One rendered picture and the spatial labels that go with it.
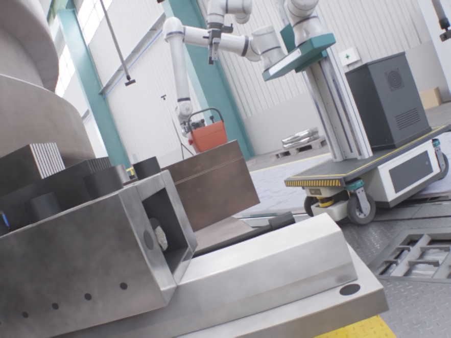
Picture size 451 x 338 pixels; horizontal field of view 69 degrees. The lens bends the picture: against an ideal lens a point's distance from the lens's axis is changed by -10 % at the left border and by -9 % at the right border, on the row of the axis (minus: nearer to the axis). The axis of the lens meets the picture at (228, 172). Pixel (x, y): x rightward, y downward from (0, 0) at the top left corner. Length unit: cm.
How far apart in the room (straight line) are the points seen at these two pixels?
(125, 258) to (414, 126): 197
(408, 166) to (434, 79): 560
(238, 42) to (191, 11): 940
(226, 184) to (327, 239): 130
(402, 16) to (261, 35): 567
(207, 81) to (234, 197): 921
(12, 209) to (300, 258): 61
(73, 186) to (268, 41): 185
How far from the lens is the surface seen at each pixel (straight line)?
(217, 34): 181
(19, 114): 117
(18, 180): 85
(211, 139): 194
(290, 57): 212
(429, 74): 769
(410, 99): 234
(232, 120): 1109
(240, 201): 196
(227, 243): 137
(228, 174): 194
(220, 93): 1115
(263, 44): 240
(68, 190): 78
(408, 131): 228
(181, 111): 220
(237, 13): 188
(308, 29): 198
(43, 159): 84
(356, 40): 834
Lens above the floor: 69
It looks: 4 degrees down
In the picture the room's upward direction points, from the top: 21 degrees counter-clockwise
